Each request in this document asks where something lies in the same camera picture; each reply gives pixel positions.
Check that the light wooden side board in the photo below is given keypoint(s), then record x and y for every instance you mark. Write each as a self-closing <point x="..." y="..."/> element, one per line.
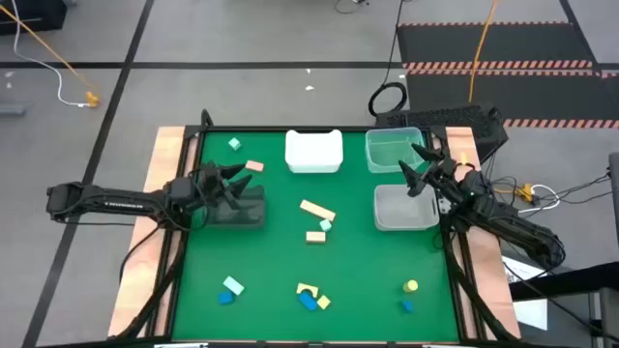
<point x="140" y="270"/>
<point x="483" y="256"/>

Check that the yellow cube block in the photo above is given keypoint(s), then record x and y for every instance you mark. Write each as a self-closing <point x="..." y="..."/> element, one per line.
<point x="323" y="302"/>

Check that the black hazard-striped floor mat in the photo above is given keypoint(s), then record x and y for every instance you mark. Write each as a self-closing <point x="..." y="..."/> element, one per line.
<point x="522" y="43"/>

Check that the white plastic bin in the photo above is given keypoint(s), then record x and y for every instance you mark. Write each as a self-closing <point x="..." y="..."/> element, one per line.
<point x="314" y="150"/>

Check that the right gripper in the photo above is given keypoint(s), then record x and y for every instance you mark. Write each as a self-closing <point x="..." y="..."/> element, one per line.
<point x="447" y="174"/>

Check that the green table mat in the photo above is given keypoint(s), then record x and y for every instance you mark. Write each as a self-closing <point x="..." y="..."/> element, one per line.
<point x="358" y="270"/>

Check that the black perforated computer case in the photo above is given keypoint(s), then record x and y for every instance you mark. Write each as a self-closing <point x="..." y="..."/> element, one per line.
<point x="459" y="118"/>

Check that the blue rectangular block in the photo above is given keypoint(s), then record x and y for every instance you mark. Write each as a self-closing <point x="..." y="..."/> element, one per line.
<point x="307" y="301"/>

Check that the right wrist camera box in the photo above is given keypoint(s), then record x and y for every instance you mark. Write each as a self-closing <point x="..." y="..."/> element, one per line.
<point x="476" y="186"/>

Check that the clear plastic bin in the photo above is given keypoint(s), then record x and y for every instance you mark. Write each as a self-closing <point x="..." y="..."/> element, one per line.
<point x="387" y="152"/>

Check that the mint green rectangular block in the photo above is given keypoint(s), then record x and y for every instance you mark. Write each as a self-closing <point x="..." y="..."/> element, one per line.
<point x="233" y="285"/>

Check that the yellow arch block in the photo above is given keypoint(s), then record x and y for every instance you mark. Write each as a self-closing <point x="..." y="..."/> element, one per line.
<point x="306" y="287"/>

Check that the long peach wooden block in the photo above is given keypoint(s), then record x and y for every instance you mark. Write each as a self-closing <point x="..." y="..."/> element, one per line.
<point x="317" y="210"/>

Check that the short peach wooden block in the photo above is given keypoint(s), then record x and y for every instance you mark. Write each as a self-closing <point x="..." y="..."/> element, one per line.
<point x="315" y="237"/>

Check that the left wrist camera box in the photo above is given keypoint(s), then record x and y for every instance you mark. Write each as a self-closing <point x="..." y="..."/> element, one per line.
<point x="181" y="190"/>

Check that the small pink wooden block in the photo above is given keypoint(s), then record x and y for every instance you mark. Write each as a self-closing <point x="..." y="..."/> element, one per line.
<point x="254" y="165"/>

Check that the dark smoked plastic bin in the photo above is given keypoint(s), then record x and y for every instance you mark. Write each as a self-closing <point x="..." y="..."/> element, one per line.
<point x="251" y="212"/>

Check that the black cabinet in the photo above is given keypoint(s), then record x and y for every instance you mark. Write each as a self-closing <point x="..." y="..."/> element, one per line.
<point x="29" y="14"/>

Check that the yellow cylinder block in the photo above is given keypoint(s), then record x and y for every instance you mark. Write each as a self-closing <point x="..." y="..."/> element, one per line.
<point x="410" y="286"/>

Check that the mint green cube block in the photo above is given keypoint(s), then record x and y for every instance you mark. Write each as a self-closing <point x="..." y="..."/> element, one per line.
<point x="234" y="144"/>
<point x="326" y="225"/>

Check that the grey translucent plastic bin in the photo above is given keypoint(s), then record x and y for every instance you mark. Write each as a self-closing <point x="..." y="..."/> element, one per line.
<point x="401" y="212"/>

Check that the black side table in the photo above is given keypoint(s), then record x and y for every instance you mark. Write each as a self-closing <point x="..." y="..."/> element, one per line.
<point x="566" y="282"/>

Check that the grey upright pole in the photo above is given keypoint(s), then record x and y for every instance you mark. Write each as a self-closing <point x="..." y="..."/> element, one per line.
<point x="614" y="193"/>

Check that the white paper sheet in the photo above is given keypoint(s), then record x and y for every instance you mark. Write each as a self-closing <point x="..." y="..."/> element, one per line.
<point x="529" y="309"/>

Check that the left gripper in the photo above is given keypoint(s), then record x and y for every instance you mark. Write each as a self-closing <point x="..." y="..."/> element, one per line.
<point x="209" y="186"/>

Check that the yellow power strip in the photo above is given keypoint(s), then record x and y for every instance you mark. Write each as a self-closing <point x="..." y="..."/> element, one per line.
<point x="524" y="192"/>

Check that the grey flat bar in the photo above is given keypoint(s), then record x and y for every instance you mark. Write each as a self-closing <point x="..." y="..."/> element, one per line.
<point x="10" y="109"/>

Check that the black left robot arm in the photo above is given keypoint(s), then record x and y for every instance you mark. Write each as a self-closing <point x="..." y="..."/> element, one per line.
<point x="111" y="203"/>

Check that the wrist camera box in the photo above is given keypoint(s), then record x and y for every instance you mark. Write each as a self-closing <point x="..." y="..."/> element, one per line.
<point x="181" y="190"/>
<point x="476" y="186"/>

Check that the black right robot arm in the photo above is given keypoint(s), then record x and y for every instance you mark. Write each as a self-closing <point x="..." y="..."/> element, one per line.
<point x="517" y="227"/>

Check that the blue cube block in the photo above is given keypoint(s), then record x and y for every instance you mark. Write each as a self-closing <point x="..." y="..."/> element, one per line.
<point x="407" y="306"/>
<point x="225" y="298"/>

